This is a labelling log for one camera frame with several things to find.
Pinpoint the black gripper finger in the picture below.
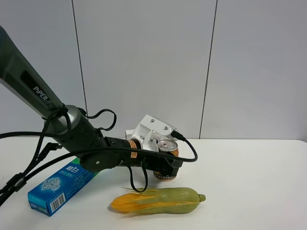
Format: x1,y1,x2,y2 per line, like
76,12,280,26
153,156,183,176

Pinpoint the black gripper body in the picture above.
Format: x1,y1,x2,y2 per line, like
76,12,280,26
103,137,155,171

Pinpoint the gold Red Bull can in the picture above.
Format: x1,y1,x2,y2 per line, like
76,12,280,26
153,139,179,182

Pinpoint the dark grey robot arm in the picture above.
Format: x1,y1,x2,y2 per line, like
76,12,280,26
0,28,183,176

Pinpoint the toy corn cob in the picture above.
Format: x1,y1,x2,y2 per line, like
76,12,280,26
110,187,206,216

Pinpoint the white cardboard box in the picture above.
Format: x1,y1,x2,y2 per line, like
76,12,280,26
125,129,134,140

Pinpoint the blue green toothpaste box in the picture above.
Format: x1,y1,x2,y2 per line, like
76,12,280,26
27,159,97,217

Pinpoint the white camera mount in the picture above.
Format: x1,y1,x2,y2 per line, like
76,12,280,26
131,115,178,152

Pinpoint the black camera cable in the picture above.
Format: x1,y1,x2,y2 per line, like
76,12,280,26
0,130,199,207

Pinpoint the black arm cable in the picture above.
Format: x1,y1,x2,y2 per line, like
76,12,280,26
0,104,118,192

